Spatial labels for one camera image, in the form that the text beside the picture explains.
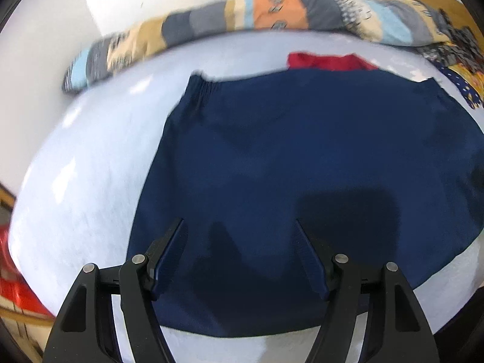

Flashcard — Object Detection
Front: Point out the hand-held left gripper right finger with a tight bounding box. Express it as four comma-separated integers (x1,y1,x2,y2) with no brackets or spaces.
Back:
295,219,441,363

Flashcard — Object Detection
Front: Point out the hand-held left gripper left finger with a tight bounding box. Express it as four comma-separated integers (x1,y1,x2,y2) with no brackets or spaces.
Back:
44,217,188,363

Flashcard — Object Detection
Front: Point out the navy shirt with red collar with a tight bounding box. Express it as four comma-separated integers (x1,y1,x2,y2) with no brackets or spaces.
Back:
126,52,484,339

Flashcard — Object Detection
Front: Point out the light blue bed sheet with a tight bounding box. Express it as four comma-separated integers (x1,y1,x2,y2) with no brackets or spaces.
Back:
8,30,484,363

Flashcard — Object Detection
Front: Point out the red object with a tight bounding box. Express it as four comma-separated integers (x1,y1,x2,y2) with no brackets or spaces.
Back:
0,225,51,317

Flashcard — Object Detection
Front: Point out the blue star-print cloth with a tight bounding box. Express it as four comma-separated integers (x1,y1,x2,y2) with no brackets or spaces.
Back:
435,58,484,111

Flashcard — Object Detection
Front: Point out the patchwork quilt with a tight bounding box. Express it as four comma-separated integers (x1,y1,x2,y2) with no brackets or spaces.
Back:
62,0,454,95

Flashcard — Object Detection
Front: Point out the grey and red patterned cloth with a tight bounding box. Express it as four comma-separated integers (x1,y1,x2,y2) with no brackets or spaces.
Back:
418,8,484,69

